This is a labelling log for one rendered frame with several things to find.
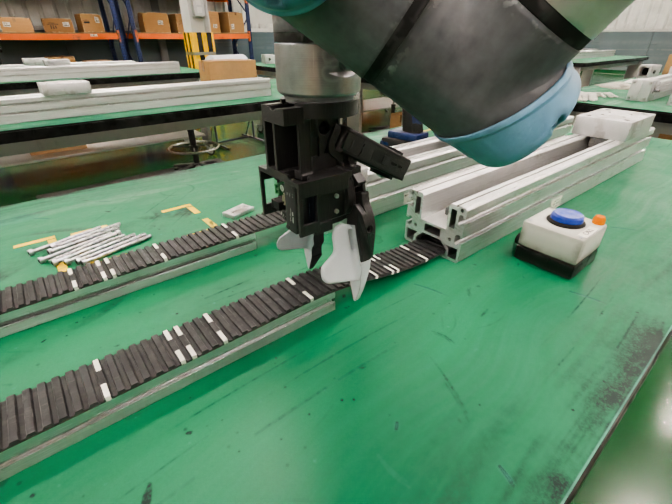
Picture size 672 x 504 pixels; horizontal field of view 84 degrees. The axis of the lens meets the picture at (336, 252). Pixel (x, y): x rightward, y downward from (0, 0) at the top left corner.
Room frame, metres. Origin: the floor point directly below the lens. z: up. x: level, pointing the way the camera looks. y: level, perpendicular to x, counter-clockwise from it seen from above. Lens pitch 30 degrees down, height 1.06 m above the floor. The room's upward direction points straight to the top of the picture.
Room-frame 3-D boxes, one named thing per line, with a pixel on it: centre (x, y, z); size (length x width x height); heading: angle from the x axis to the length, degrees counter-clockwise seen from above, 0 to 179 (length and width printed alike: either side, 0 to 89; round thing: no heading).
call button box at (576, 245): (0.47, -0.31, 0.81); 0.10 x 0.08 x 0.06; 39
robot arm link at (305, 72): (0.36, 0.01, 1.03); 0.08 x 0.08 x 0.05
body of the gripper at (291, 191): (0.36, 0.02, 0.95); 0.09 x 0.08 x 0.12; 129
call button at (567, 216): (0.47, -0.32, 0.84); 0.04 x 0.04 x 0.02
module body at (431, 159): (0.89, -0.33, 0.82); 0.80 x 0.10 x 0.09; 129
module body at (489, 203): (0.75, -0.45, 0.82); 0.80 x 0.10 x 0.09; 129
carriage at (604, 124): (0.90, -0.65, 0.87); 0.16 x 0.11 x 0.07; 129
